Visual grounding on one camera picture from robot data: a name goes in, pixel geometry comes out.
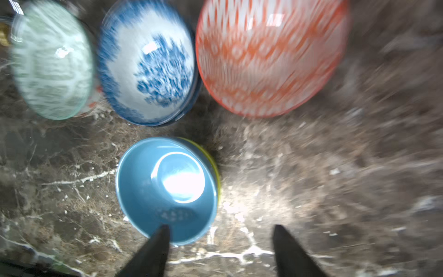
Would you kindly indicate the lime yellow bowl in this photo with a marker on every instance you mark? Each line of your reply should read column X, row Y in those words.
column 210, row 161

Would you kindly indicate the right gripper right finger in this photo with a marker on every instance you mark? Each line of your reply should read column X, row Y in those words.
column 291, row 259

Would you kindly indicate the blue floral bowl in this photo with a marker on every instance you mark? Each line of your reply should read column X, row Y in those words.
column 147, row 63

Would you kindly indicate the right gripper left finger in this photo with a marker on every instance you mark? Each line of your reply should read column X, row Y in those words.
column 150, row 260

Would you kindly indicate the orange geometric bowl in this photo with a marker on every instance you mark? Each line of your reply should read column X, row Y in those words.
column 266, row 58

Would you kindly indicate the blue-grey bowl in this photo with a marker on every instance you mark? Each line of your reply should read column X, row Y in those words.
column 162, row 181

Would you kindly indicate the white red-patterned bowl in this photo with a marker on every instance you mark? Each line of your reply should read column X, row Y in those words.
column 95, row 97

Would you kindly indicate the white green-patterned bowl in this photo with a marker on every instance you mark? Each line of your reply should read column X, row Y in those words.
column 52, row 60

